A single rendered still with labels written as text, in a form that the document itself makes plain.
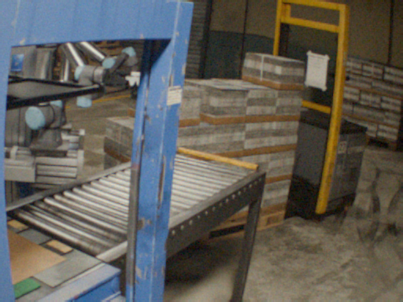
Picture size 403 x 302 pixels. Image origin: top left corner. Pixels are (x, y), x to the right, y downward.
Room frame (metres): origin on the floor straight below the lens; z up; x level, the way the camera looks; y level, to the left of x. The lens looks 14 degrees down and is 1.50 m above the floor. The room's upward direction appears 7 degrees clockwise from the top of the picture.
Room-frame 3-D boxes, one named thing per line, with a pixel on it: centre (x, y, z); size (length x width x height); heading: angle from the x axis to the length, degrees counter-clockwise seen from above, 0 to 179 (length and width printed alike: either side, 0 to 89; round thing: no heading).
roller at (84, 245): (1.56, 0.45, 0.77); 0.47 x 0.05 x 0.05; 65
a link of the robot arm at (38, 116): (2.43, 0.82, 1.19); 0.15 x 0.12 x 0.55; 167
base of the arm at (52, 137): (2.56, 0.79, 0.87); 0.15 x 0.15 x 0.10
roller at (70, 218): (1.68, 0.40, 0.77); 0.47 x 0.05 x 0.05; 65
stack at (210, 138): (3.55, 0.06, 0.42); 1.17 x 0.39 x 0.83; 133
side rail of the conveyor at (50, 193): (2.20, 0.43, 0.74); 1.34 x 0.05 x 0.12; 155
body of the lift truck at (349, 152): (4.59, -1.06, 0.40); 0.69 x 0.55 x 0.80; 43
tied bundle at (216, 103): (3.64, -0.03, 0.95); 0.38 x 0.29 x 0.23; 44
